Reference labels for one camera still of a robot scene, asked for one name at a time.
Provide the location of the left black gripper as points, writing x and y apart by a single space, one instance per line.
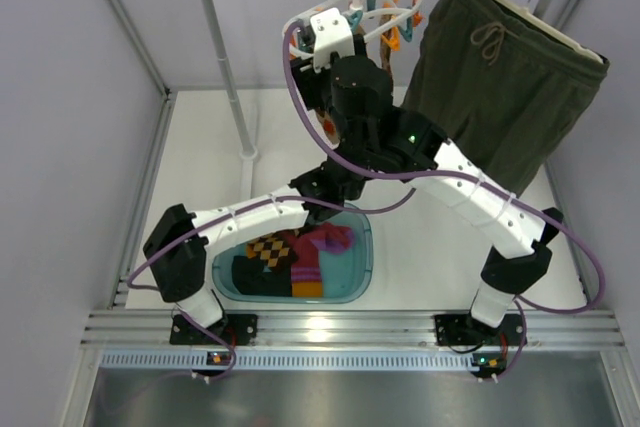
324 213

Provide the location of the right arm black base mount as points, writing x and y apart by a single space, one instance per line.
461 330

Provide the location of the maroon orange striped sock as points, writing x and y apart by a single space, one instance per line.
306 276

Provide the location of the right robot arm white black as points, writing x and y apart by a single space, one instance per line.
417 152

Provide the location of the brown orange argyle sock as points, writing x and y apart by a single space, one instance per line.
328 127

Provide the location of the olive green shorts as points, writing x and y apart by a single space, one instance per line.
505 86

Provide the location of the maroon purple sock in bin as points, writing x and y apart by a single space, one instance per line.
325 237

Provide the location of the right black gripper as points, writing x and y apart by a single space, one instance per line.
304 79

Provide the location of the aluminium rail frame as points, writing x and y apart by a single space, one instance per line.
334 340

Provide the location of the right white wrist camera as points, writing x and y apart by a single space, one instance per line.
333 35

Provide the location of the teal plastic bin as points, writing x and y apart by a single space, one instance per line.
345 277

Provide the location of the white clip sock hanger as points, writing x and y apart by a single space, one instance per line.
397 19

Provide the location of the black sock in bin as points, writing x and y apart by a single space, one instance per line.
251 277

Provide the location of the brown yellow argyle sock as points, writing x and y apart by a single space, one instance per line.
275 251

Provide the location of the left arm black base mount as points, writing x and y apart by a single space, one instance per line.
235 329

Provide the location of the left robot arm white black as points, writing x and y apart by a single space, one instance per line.
182 244

